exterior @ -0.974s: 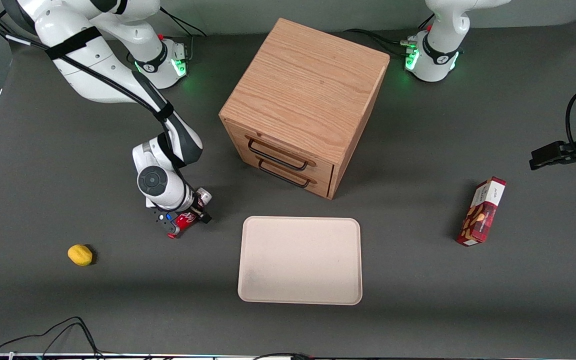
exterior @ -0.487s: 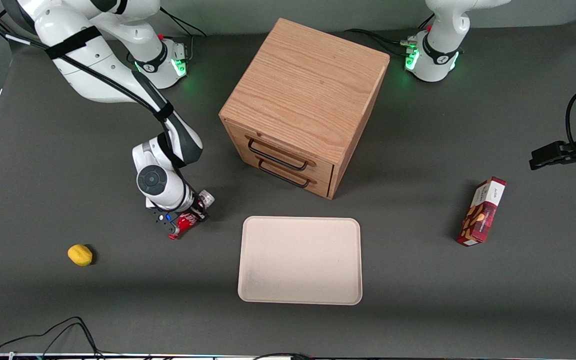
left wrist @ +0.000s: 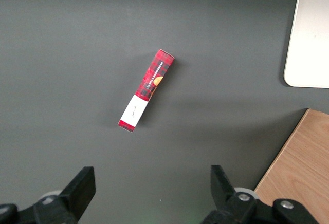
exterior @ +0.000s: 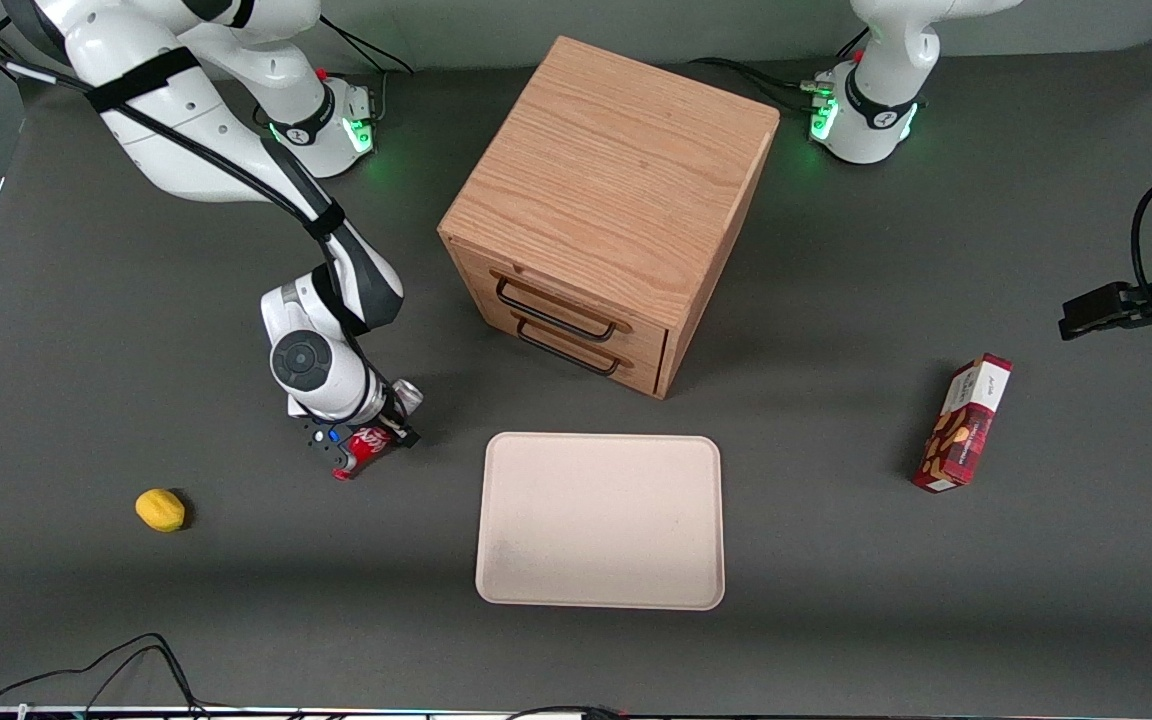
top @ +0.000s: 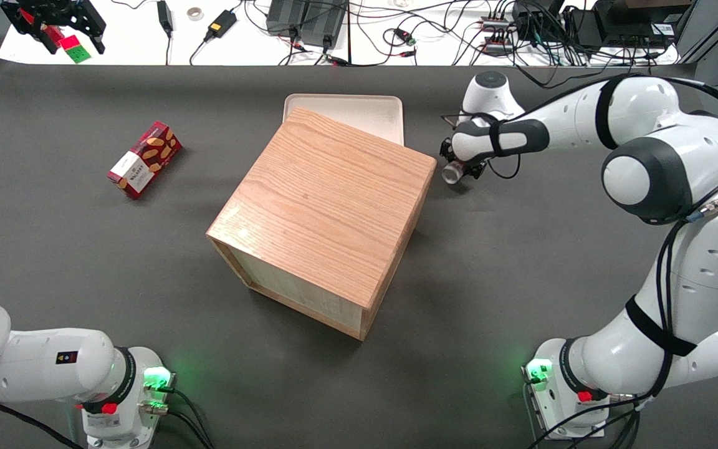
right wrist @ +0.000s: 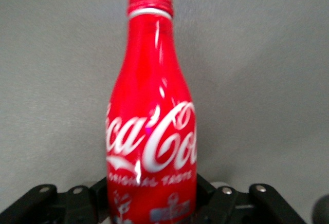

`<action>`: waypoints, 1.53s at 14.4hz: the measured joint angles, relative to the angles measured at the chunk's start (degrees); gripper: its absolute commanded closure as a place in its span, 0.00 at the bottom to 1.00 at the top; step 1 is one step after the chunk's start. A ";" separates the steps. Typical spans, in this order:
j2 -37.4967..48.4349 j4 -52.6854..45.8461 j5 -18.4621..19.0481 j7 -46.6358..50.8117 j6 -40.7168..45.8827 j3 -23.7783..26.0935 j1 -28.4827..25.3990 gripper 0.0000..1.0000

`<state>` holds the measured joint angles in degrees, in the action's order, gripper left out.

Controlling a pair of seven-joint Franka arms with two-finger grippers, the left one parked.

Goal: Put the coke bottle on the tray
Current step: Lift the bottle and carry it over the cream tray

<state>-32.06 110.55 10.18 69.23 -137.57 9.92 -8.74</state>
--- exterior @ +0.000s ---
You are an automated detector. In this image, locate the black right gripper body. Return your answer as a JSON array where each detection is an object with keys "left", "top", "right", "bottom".
[{"left": 298, "top": 385, "right": 405, "bottom": 459}]

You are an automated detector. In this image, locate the red coke bottle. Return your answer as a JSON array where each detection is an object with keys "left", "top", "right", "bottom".
[{"left": 333, "top": 379, "right": 426, "bottom": 482}]

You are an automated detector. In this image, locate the beige rectangular tray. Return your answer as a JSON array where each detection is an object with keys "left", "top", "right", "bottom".
[{"left": 475, "top": 432, "right": 726, "bottom": 611}]

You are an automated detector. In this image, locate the yellow lemon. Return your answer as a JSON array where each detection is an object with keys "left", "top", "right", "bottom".
[{"left": 135, "top": 488, "right": 187, "bottom": 533}]

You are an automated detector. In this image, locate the red cookie box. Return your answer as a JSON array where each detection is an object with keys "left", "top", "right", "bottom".
[{"left": 912, "top": 353, "right": 1014, "bottom": 494}]

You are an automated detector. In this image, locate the wooden two-drawer cabinet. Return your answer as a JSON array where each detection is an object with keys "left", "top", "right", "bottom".
[{"left": 438, "top": 36, "right": 781, "bottom": 401}]

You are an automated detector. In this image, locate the black wire drawer handle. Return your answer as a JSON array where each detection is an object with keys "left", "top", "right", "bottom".
[
  {"left": 515, "top": 318, "right": 623, "bottom": 378},
  {"left": 494, "top": 276, "right": 620, "bottom": 343}
]

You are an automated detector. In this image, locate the long black table-edge cable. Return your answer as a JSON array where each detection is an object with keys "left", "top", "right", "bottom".
[{"left": 0, "top": 632, "right": 209, "bottom": 720}]

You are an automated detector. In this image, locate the black arm-mounted cable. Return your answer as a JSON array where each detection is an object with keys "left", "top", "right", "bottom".
[{"left": 0, "top": 0, "right": 377, "bottom": 401}]

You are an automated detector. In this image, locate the black cable with red plug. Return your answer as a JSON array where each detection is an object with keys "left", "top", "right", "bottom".
[{"left": 504, "top": 704, "right": 629, "bottom": 720}]

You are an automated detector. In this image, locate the black right arm base cable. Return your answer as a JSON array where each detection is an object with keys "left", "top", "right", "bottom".
[{"left": 316, "top": 15, "right": 416, "bottom": 79}]

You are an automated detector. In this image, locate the black arm base cable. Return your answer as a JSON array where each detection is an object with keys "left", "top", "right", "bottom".
[
  {"left": 688, "top": 28, "right": 869, "bottom": 113},
  {"left": 316, "top": 15, "right": 416, "bottom": 79}
]

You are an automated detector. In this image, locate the black left arm base cable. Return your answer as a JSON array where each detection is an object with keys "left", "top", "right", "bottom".
[{"left": 688, "top": 28, "right": 869, "bottom": 113}]

